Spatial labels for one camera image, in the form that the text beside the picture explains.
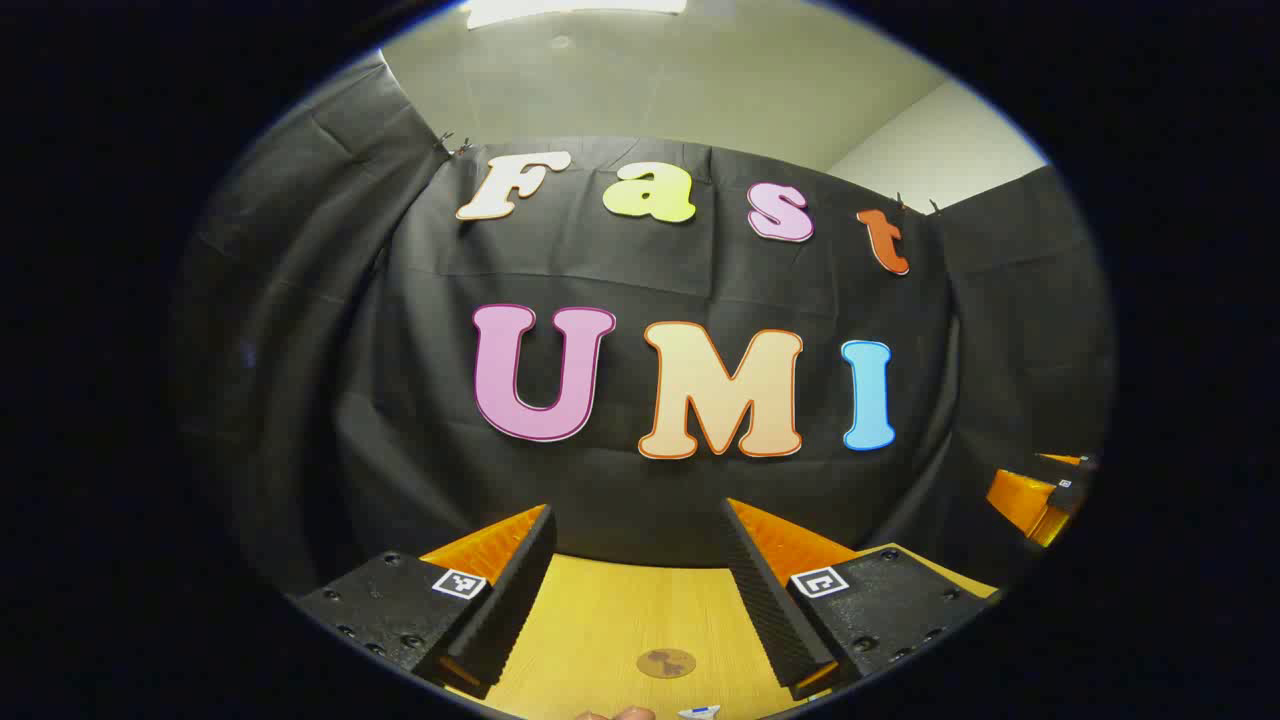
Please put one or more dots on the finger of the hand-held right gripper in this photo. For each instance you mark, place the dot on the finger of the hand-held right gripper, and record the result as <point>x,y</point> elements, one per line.
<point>1025,500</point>

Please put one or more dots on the yellow wooden desktop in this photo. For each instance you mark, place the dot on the yellow wooden desktop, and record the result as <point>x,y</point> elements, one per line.
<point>600,620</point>

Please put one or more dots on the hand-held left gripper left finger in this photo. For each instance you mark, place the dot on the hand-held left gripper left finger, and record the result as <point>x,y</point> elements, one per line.
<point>510,600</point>

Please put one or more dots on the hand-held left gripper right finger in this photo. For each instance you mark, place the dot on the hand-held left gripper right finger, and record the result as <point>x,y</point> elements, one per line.
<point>770,600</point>

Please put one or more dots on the ceiling light panel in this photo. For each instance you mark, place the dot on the ceiling light panel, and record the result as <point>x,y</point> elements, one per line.
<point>575,8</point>

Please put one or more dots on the round brown coaster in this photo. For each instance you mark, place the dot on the round brown coaster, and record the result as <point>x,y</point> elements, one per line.
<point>666,663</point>

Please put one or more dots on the black backdrop cloth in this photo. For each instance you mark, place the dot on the black backdrop cloth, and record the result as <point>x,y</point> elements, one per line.
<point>650,270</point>

